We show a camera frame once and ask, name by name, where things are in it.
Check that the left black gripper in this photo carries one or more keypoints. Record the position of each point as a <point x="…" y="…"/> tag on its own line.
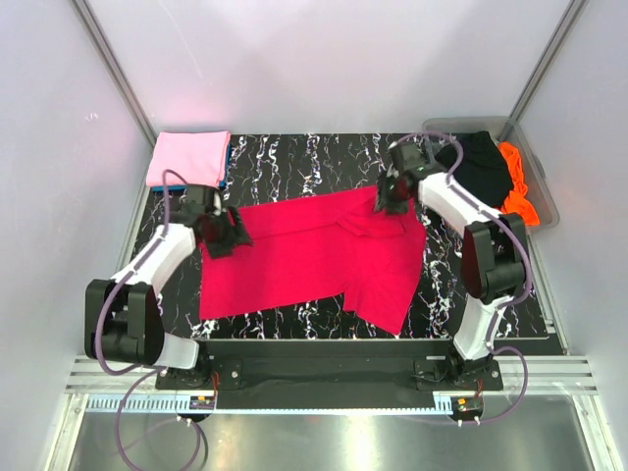
<point x="231" y="236"/>

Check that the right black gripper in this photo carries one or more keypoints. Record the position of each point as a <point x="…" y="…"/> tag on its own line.
<point x="391" y="208"/>

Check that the red t-shirt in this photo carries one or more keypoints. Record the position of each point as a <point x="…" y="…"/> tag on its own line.
<point x="315" y="247"/>

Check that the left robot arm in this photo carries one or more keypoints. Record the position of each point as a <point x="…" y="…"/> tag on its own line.
<point x="123" y="329"/>

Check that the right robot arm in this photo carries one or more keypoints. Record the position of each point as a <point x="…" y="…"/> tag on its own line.
<point x="495" y="265"/>

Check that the black marbled table mat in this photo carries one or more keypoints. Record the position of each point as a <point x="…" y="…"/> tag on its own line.
<point x="273" y="167"/>

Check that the pink folded t-shirt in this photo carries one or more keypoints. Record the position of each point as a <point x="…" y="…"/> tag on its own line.
<point x="198" y="157"/>

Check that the blue folded t-shirt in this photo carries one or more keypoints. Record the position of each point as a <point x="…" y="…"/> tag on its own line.
<point x="222" y="184"/>

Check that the black t-shirt in bin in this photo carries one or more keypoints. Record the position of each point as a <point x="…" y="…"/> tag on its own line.
<point x="483" y="171"/>

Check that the orange t-shirt in bin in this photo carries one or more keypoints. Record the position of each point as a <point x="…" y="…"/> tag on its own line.
<point x="516" y="201"/>

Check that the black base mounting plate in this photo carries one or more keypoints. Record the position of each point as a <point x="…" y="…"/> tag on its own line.
<point x="331" y="375"/>

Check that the clear plastic bin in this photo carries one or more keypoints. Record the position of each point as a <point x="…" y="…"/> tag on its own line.
<point x="502" y="128"/>

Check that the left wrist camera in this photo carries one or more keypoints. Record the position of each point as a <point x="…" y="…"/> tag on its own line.
<point x="202" y="199"/>

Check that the aluminium front rail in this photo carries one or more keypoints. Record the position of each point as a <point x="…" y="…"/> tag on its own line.
<point x="136" y="390"/>

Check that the left aluminium frame post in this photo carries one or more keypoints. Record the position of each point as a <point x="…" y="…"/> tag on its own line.
<point x="106" y="53"/>

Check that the aluminium frame post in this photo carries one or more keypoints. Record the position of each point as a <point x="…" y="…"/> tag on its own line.
<point x="106" y="53"/>
<point x="568" y="20"/>

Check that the right aluminium frame post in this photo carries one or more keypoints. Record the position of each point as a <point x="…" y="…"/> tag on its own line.
<point x="568" y="20"/>

